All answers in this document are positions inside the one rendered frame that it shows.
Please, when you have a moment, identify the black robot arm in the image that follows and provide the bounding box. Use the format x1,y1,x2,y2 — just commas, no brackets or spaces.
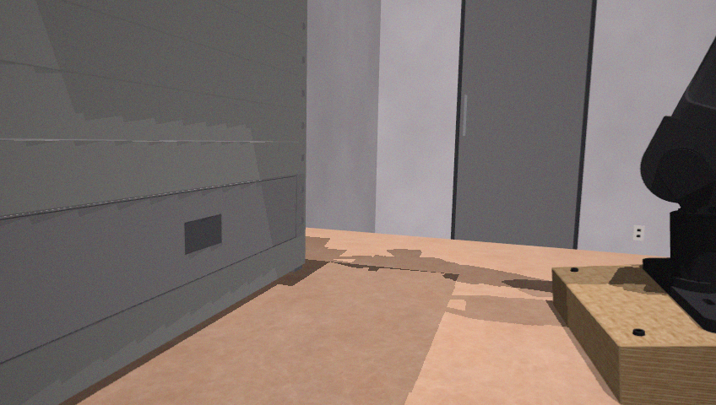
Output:
640,36,716,333

